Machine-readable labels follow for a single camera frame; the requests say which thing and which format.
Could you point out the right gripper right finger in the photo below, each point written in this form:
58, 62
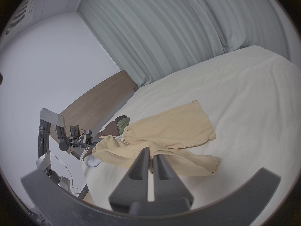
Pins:
175, 194

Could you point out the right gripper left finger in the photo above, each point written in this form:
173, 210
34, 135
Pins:
127, 196

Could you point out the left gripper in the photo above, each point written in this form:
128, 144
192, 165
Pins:
82, 143

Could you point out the tan shorts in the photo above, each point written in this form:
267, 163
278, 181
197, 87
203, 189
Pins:
169, 126

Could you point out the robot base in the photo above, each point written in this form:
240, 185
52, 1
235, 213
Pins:
64, 183

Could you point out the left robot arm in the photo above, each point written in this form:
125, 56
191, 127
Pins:
50, 116

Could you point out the bed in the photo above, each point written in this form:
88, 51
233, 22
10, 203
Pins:
235, 90

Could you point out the white garment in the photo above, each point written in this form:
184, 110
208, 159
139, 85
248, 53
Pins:
94, 161

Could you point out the brown garment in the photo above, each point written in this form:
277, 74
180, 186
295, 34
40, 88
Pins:
109, 129

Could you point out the olive green garment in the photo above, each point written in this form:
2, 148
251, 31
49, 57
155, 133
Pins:
122, 126

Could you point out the black garment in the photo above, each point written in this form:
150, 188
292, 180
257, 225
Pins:
120, 118

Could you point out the pale green curtain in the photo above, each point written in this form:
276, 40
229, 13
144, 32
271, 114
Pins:
141, 32
247, 15

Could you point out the white ceiling air conditioner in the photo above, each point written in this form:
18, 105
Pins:
21, 15

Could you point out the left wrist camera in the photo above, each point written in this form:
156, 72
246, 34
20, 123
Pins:
88, 133

